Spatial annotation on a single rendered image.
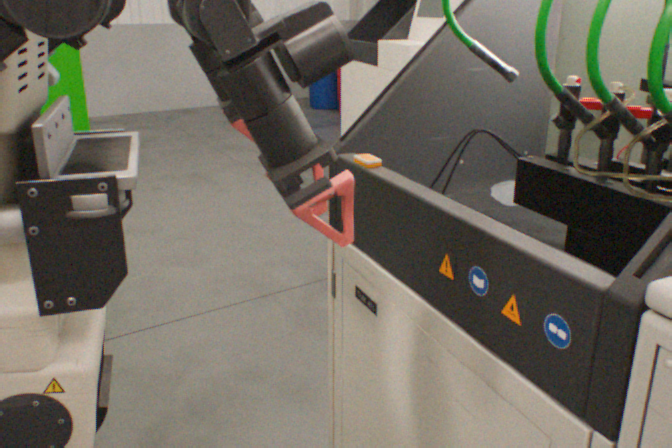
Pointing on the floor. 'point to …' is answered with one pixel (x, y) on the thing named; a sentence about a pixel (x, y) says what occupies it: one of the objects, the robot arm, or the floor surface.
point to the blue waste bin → (324, 93)
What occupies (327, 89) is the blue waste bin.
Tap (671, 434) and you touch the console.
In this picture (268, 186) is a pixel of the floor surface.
